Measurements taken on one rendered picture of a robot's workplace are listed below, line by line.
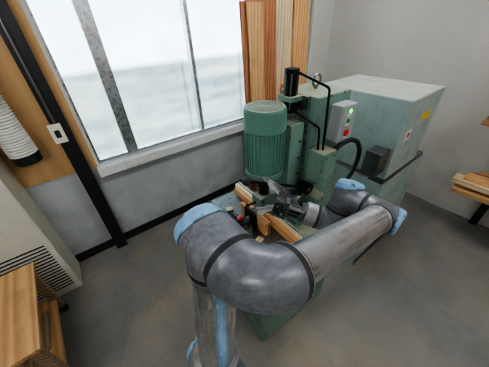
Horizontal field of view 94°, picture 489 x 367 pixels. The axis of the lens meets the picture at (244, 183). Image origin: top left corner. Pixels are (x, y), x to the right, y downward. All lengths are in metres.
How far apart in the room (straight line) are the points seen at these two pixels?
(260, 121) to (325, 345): 1.54
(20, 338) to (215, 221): 1.46
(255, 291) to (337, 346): 1.60
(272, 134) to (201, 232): 0.58
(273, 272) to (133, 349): 1.74
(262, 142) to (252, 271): 0.64
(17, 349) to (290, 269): 1.54
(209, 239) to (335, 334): 1.66
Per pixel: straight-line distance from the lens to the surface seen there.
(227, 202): 1.37
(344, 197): 0.86
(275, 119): 0.89
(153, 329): 2.05
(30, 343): 1.73
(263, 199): 1.13
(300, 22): 2.89
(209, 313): 0.59
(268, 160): 0.96
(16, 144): 1.95
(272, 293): 0.38
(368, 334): 2.06
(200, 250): 0.41
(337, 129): 1.09
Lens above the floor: 1.78
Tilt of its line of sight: 35 degrees down
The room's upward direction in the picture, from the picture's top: 3 degrees counter-clockwise
